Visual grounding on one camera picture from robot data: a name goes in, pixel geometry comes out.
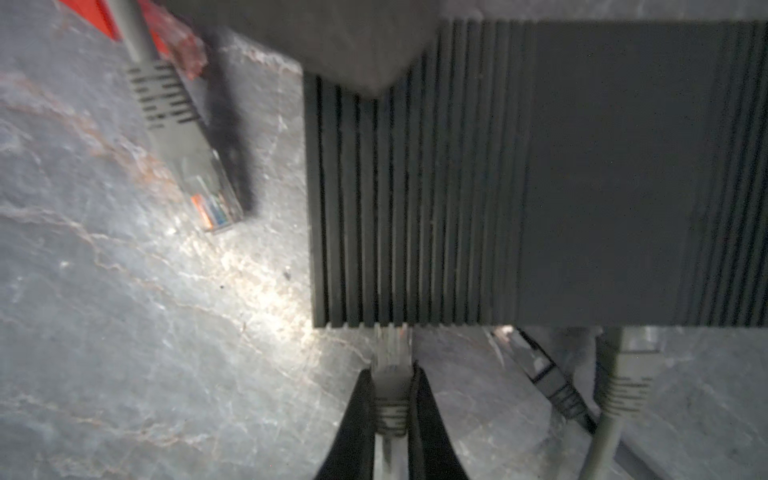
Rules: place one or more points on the small black network switch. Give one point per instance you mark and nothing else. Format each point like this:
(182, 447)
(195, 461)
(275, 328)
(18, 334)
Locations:
(547, 174)

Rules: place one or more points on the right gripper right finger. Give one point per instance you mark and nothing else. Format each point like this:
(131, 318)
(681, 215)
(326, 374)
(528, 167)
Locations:
(430, 452)

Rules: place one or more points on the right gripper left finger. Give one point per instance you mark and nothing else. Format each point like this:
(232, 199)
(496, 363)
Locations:
(352, 452)

